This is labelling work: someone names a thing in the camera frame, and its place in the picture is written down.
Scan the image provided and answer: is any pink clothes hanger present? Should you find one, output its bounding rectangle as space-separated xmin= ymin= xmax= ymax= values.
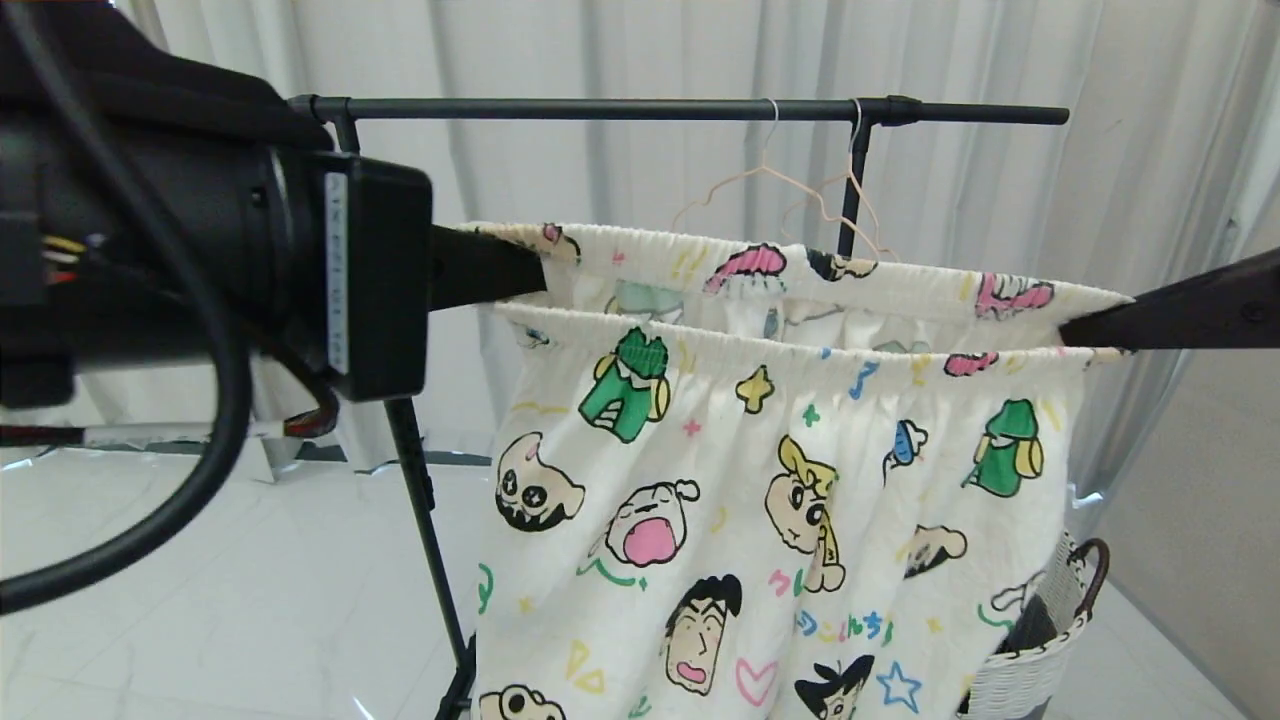
xmin=780 ymin=98 xmax=893 ymax=264
xmin=670 ymin=98 xmax=831 ymax=238

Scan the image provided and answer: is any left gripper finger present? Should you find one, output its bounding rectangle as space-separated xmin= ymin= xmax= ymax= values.
xmin=430 ymin=225 xmax=550 ymax=312

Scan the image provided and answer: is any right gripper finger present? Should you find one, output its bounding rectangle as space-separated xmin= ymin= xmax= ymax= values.
xmin=1060 ymin=246 xmax=1280 ymax=351

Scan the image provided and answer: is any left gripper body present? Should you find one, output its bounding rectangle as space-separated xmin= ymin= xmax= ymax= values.
xmin=0 ymin=125 xmax=434 ymax=411

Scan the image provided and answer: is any white laundry basket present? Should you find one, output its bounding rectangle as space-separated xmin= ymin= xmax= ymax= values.
xmin=958 ymin=535 xmax=1111 ymax=720

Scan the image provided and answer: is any black clothes rack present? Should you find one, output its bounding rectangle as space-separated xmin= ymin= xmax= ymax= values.
xmin=290 ymin=95 xmax=1071 ymax=720

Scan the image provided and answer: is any white curtain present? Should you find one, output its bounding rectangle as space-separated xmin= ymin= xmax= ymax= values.
xmin=75 ymin=0 xmax=1280 ymax=506

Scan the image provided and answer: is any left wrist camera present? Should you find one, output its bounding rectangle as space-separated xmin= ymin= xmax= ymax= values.
xmin=0 ymin=0 xmax=336 ymax=151

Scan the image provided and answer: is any black cable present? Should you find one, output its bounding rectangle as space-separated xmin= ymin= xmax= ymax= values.
xmin=0 ymin=0 xmax=253 ymax=616

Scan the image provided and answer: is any cream printed garment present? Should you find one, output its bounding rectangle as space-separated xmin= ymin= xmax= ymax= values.
xmin=462 ymin=220 xmax=1136 ymax=720

